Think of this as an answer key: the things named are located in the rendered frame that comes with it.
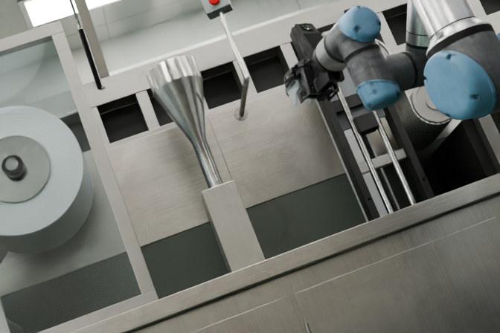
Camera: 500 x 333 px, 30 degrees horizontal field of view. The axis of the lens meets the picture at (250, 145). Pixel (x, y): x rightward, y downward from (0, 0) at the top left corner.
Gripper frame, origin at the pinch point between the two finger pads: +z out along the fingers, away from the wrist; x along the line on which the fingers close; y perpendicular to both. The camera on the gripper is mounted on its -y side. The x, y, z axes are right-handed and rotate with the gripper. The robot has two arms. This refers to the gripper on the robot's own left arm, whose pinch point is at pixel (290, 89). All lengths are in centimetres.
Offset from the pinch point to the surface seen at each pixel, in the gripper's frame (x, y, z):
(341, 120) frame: 19.2, 3.0, 14.2
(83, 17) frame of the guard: -26, -53, 58
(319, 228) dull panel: 29, 18, 57
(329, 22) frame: 21.2, -21.6, 9.4
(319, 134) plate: 35, -8, 53
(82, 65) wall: 38, -153, 291
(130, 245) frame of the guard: -37.3, 25.1, 20.3
